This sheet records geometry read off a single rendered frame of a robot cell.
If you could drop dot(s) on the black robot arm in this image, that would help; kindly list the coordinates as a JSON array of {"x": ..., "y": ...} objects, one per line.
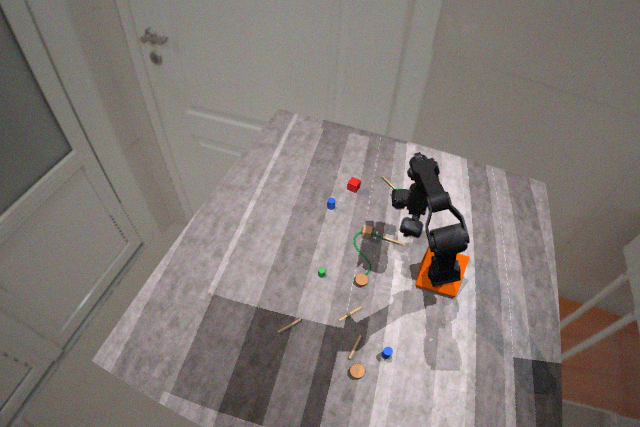
[{"x": 446, "y": 242}]

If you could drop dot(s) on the round wooden button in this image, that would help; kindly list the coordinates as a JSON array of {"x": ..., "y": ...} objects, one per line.
[{"x": 361, "y": 280}]

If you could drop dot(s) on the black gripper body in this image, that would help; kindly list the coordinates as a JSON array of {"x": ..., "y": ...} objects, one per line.
[{"x": 410, "y": 226}]

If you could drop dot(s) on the orange round disc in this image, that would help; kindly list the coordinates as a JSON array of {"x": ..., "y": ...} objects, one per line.
[{"x": 357, "y": 371}]

